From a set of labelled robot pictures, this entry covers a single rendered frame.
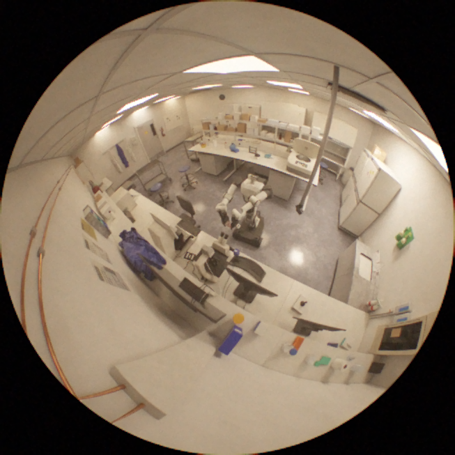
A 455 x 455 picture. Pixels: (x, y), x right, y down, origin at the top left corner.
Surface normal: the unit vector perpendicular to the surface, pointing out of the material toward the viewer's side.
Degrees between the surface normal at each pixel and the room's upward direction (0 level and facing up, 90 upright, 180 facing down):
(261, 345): 0
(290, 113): 82
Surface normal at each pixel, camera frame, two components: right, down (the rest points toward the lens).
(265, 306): -0.08, -0.55
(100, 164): 0.84, 0.41
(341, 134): -0.55, 0.64
